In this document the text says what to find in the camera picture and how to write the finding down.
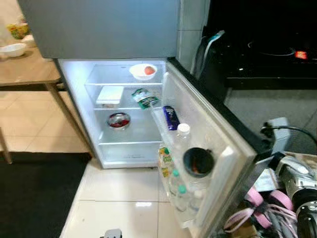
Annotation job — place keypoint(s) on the grey steel fridge door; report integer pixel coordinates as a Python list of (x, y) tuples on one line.
[(218, 124)]

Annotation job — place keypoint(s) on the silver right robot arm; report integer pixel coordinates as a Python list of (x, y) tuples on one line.
[(299, 173)]

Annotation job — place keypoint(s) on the glass fridge shelf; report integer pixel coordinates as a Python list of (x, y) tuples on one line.
[(114, 83), (128, 106)]

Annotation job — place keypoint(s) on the clear fridge crisper drawer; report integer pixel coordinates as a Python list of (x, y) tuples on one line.
[(129, 153)]

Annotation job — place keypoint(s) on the grey steel fridge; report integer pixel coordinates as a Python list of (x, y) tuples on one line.
[(99, 29)]

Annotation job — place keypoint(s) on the grey kitchen counter black top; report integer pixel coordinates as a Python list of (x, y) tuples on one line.
[(267, 109)]

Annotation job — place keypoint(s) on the black induction hob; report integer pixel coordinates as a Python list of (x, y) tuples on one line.
[(267, 64)]

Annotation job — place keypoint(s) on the open cardboard box white contents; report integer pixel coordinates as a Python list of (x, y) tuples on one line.
[(266, 181)]

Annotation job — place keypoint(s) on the dark plastic cup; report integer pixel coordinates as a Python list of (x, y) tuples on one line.
[(198, 161)]

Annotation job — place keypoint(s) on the clear bottle white cap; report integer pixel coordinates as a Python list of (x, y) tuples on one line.
[(183, 135), (197, 198)]

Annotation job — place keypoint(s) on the dark blue drink carton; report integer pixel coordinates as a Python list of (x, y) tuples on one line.
[(171, 118)]

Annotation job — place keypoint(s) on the clear bottle teal cap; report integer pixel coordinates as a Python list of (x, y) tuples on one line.
[(183, 196), (175, 178)]

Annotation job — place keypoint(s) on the green yellow drink carton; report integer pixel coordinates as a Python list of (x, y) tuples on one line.
[(165, 159)]

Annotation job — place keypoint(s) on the green white food packet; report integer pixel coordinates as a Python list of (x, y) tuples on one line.
[(146, 98)]

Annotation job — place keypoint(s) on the pink peach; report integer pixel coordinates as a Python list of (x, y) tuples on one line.
[(149, 71)]

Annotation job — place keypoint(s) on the white round bowl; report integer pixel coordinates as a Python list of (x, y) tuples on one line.
[(137, 73), (12, 49)]

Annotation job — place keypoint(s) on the steel bowl red contents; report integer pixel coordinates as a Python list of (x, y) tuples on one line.
[(119, 121)]

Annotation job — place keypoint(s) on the white flat food container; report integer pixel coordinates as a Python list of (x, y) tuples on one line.
[(110, 95)]

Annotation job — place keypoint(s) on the light wooden dining table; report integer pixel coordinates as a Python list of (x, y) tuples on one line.
[(25, 72)]

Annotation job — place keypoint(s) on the green yellow noodle cup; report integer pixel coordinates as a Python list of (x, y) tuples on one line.
[(18, 31)]

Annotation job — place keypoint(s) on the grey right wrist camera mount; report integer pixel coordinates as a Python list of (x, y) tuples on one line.
[(280, 136)]

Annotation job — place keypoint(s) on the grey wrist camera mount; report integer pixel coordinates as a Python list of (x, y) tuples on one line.
[(112, 233), (280, 136)]

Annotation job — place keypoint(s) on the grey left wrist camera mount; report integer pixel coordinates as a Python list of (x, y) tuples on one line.
[(112, 233)]

